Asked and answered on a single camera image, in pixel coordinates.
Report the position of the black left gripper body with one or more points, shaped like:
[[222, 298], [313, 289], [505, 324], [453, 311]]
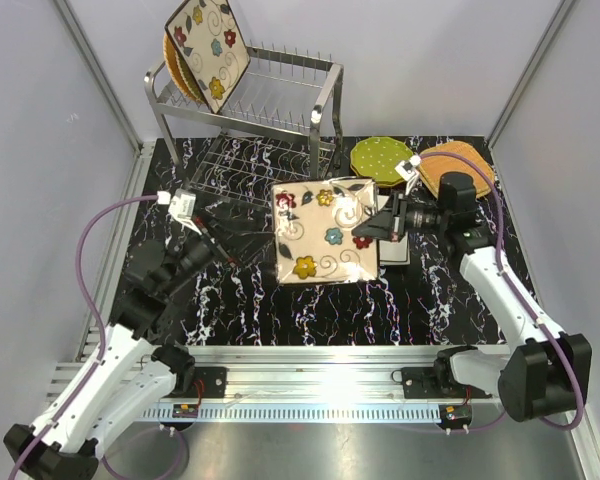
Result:
[[200, 251]]

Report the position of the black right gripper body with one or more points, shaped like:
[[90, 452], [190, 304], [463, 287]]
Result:
[[423, 218]]

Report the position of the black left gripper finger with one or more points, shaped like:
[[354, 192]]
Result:
[[231, 226], [241, 249]]

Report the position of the cream square plate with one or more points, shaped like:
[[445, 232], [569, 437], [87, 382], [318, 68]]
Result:
[[394, 249]]

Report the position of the woven wicker plate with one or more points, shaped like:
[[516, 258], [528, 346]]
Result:
[[171, 60], [434, 163]]

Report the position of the fruit pattern square plate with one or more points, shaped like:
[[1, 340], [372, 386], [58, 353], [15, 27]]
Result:
[[312, 226]]

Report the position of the green polka dot plate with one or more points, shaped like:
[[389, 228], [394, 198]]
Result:
[[377, 157]]

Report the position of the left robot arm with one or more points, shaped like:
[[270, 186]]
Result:
[[131, 368]]

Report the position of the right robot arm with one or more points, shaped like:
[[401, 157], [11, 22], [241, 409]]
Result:
[[547, 370]]

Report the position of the stainless steel dish rack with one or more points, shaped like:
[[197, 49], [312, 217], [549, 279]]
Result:
[[281, 124]]

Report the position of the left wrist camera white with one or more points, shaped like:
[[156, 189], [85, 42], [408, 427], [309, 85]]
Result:
[[181, 206]]

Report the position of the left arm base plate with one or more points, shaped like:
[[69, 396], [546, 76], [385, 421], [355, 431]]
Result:
[[210, 382]]

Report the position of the aluminium frame rail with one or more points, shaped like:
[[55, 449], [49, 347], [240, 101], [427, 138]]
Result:
[[313, 384]]

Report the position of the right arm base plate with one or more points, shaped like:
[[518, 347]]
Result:
[[426, 382]]

